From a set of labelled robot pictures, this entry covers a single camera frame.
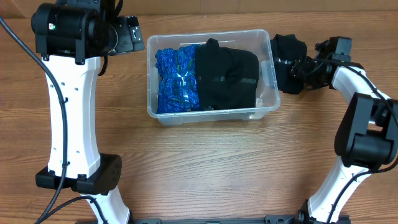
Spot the small black cloth top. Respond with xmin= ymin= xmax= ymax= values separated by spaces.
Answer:
xmin=271 ymin=34 xmax=307 ymax=95

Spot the blue green sparkly cloth bundle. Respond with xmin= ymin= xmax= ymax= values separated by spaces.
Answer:
xmin=155 ymin=45 xmax=201 ymax=114

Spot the large black cloth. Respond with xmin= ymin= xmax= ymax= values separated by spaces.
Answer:
xmin=225 ymin=48 xmax=259 ymax=109

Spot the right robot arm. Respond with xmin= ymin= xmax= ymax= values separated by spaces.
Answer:
xmin=287 ymin=36 xmax=397 ymax=223

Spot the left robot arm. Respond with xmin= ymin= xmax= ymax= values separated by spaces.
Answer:
xmin=31 ymin=0 xmax=144 ymax=223

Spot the clear plastic storage bin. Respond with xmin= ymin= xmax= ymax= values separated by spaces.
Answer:
xmin=146 ymin=29 xmax=280 ymax=125

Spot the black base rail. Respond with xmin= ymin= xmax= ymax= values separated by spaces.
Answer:
xmin=128 ymin=215 xmax=304 ymax=224

